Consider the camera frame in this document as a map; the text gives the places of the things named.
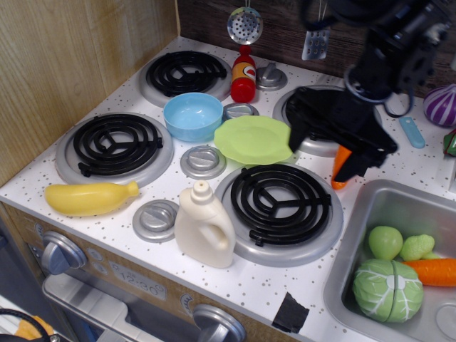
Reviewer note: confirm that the green toy cabbage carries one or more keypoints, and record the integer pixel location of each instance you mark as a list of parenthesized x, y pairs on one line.
[(387, 291)]

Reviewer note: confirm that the right oven dial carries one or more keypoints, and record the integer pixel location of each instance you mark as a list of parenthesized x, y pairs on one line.
[(217, 325)]

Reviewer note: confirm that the white toy detergent bottle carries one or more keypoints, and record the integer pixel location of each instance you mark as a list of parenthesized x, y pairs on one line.
[(203, 229)]

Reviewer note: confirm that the black burner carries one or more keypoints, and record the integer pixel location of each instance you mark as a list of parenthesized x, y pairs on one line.
[(316, 143), (117, 148), (283, 214), (181, 72)]

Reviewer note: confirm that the silver perforated ladle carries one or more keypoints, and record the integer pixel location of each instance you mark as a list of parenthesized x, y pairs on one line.
[(245, 25)]

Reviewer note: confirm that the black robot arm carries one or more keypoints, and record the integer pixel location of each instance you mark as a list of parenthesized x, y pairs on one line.
[(400, 47)]

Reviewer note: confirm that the orange toy carrot on counter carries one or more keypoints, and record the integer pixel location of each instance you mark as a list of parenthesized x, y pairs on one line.
[(341, 156)]

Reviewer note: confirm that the green toy apple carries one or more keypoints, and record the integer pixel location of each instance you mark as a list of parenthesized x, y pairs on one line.
[(385, 242)]

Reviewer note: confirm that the front right black burner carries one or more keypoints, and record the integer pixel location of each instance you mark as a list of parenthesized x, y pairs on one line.
[(283, 214)]

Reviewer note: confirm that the orange toy carrot in sink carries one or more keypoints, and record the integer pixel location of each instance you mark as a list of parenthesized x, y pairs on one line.
[(434, 272)]

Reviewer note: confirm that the blue plastic bowl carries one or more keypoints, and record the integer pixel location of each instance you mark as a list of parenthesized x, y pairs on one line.
[(193, 117)]

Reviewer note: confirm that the silver knob front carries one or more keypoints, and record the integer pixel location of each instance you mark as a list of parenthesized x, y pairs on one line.
[(154, 221)]

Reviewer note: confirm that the oven dial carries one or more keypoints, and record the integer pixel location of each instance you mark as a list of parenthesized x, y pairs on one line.
[(217, 325), (61, 254)]

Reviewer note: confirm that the black tape patch front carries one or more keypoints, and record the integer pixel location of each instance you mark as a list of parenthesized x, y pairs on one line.
[(291, 315)]

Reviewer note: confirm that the green plastic plate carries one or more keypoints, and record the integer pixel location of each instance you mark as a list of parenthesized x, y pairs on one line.
[(254, 140)]

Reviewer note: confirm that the silver toy sink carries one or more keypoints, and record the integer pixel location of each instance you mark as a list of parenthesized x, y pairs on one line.
[(412, 212)]

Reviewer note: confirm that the orange yellow object bottom left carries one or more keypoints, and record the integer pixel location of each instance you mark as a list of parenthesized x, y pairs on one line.
[(29, 332)]

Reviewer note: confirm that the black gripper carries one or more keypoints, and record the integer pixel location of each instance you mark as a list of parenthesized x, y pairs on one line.
[(348, 121)]

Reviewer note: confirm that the silver knob behind plate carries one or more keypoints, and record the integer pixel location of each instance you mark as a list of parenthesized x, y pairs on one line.
[(236, 110)]

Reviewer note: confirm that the green red toy can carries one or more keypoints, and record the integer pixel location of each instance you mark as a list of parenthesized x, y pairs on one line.
[(449, 143)]

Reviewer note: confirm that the yellow toy banana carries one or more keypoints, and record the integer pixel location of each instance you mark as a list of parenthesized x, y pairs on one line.
[(89, 199)]

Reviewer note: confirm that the back left black burner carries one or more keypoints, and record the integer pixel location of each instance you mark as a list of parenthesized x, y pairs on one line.
[(181, 72)]

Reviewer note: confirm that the front left black burner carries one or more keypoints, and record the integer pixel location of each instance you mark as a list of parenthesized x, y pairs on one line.
[(117, 148)]

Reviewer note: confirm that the red toy ketchup bottle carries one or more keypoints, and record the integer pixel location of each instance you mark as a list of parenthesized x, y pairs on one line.
[(244, 72)]

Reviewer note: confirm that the back right black burner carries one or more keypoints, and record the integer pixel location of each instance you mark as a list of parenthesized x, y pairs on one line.
[(316, 143)]

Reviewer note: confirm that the purple toy onion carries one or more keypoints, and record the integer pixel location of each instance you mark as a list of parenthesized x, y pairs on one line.
[(439, 106)]

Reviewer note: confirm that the light green toy broccoli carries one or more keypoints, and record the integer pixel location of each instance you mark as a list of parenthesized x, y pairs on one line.
[(418, 247)]

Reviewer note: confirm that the oven door handle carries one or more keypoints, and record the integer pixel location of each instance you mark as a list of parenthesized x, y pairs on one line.
[(104, 317)]

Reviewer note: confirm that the blue handled toy knife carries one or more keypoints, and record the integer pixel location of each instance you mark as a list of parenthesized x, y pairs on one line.
[(412, 132)]

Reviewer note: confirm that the left oven dial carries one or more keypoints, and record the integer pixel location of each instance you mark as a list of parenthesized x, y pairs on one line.
[(61, 254)]

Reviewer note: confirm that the silver knob back centre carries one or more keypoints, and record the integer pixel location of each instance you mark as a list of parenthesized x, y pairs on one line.
[(270, 78)]

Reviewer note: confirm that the white slotted spatula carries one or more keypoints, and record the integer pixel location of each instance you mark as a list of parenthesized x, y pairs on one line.
[(317, 34)]

